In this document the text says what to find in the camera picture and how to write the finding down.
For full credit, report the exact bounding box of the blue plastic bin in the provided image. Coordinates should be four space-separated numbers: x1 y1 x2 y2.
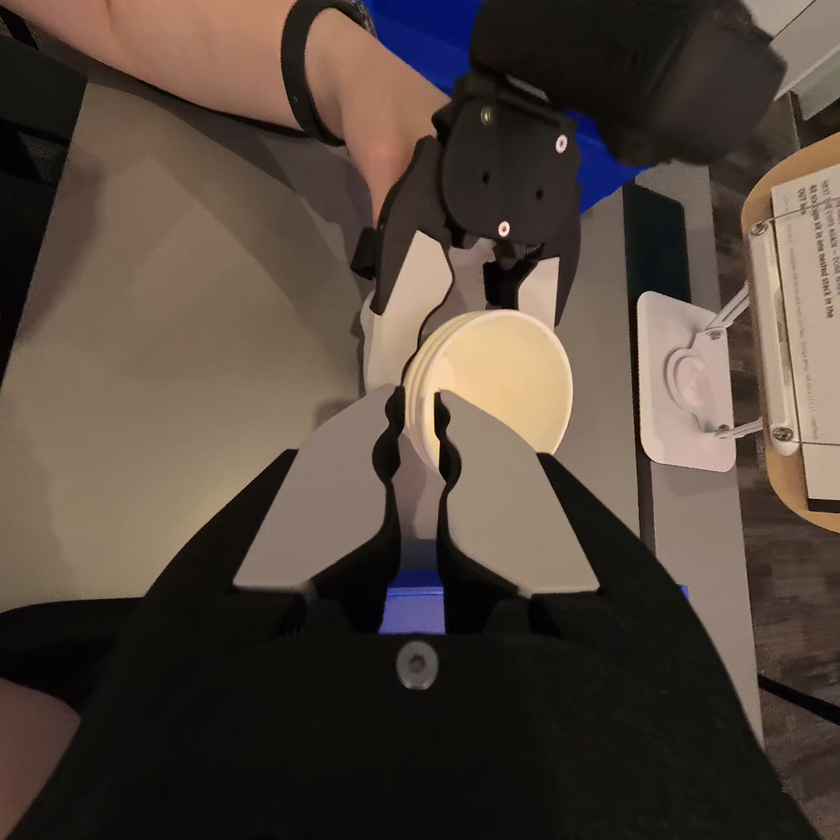
381 584 690 634
365 0 647 195

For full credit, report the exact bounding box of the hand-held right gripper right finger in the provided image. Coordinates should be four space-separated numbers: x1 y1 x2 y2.
436 389 605 620

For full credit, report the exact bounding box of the person's left forearm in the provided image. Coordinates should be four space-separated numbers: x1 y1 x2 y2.
73 0 329 132

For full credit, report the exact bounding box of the instruction sheet on wooden stand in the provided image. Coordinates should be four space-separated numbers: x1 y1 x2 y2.
742 125 840 534

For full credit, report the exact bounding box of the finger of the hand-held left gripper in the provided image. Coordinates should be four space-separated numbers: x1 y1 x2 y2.
486 214 588 329
352 136 463 384

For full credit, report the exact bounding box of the black wristband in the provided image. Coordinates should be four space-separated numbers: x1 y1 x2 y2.
280 0 382 148

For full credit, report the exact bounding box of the black flat mat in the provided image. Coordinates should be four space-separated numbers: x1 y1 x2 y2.
624 184 693 532

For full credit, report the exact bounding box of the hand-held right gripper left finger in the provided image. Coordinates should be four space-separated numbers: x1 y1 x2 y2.
234 384 401 618

